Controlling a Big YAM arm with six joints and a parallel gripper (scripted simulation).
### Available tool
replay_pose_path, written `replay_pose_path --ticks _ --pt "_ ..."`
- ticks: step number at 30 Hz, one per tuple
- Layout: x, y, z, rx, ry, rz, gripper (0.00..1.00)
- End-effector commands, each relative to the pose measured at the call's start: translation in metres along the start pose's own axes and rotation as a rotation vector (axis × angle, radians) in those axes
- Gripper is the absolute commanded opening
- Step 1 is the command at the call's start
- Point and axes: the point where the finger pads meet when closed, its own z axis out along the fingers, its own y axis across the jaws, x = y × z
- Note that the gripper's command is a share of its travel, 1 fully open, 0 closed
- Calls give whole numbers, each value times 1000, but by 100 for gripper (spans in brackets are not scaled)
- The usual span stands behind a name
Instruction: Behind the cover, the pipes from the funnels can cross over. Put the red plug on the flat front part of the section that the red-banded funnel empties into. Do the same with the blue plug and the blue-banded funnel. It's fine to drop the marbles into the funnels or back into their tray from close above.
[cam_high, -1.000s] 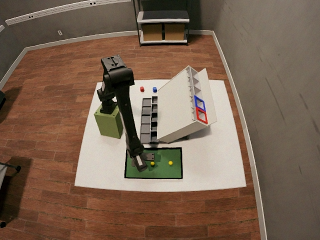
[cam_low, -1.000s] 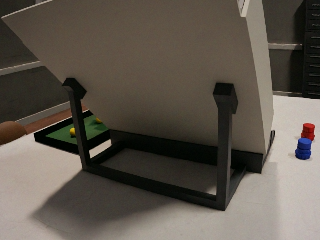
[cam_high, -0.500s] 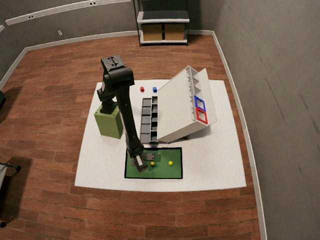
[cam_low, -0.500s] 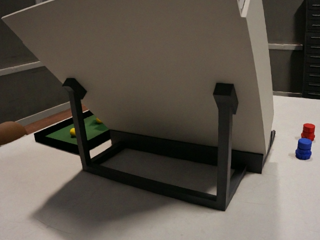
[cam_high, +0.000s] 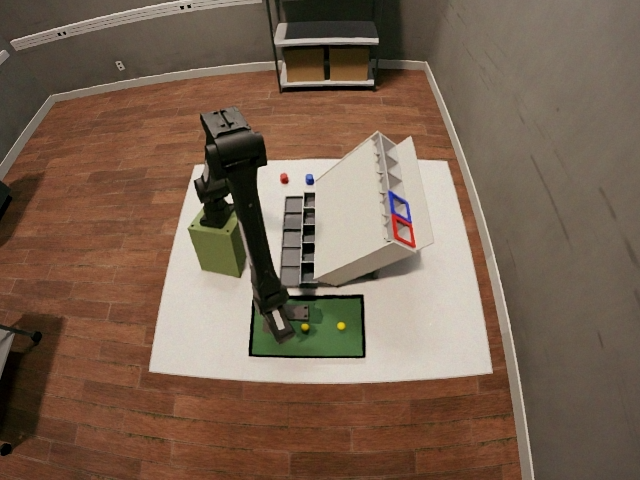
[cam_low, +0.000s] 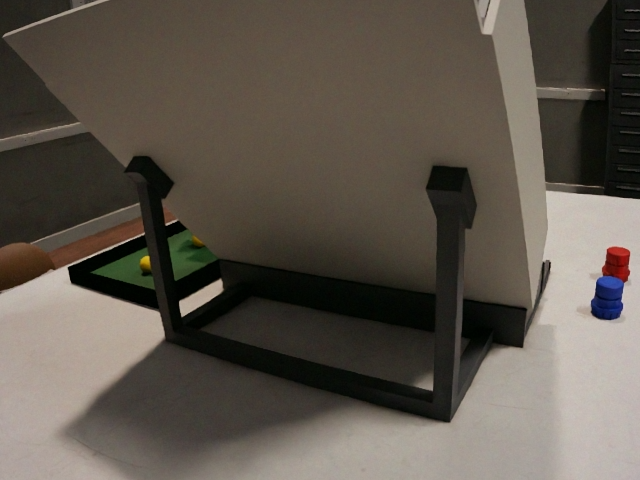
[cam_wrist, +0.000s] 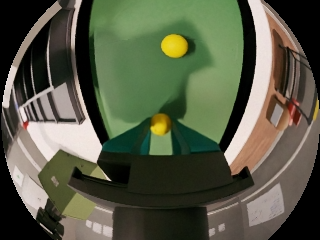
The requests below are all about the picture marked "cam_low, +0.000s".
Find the blue plug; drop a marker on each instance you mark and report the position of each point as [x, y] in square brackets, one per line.
[606, 303]

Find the dark grey support stand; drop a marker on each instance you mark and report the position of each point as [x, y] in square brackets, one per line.
[452, 198]

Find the red plug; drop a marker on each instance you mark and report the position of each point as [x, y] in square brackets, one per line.
[617, 263]

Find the large white panel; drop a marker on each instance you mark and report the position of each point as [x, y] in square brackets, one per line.
[300, 136]

